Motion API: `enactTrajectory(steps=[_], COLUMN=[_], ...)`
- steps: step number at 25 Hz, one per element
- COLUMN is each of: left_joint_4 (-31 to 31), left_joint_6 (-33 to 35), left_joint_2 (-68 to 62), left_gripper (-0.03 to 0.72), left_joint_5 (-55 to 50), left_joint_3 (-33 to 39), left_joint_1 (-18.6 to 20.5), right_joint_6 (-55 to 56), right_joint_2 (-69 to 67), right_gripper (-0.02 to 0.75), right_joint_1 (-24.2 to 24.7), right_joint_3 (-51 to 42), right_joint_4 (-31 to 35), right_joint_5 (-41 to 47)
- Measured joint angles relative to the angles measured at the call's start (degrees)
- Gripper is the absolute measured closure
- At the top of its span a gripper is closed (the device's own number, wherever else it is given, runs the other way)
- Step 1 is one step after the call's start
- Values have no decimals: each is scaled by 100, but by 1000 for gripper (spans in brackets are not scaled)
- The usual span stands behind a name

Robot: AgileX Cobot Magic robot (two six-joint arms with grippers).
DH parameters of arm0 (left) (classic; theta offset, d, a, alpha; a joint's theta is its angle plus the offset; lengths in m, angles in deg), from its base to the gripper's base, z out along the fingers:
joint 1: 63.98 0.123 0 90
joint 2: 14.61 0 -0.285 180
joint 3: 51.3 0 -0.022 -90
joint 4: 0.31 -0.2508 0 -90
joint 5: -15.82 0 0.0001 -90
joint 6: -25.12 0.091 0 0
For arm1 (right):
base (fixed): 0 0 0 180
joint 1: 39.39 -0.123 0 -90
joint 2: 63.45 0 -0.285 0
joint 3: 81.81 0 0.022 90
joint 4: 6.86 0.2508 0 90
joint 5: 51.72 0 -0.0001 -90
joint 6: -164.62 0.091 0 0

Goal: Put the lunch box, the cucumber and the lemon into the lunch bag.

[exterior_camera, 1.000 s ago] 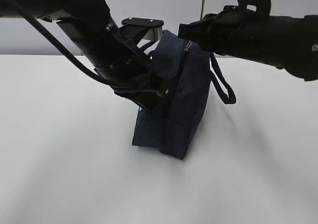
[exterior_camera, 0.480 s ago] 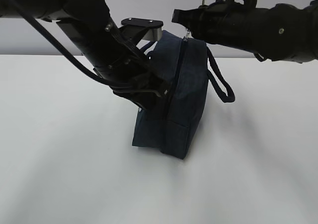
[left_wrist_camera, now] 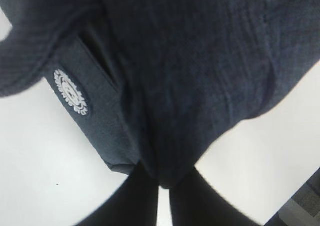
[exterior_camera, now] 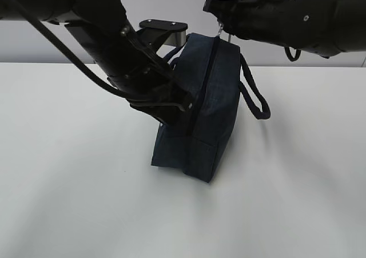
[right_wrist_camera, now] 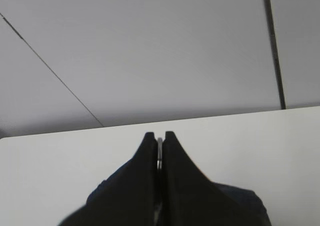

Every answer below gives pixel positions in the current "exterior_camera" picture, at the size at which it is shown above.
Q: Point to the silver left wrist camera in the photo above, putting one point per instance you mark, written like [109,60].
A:
[156,33]

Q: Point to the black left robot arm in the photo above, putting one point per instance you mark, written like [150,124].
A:
[128,56]

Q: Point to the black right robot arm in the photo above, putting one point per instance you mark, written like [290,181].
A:
[322,27]

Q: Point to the dark navy lunch bag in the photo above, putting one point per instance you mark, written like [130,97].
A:
[217,75]

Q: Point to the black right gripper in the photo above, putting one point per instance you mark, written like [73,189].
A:
[231,14]

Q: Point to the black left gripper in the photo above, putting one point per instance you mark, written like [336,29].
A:
[156,92]

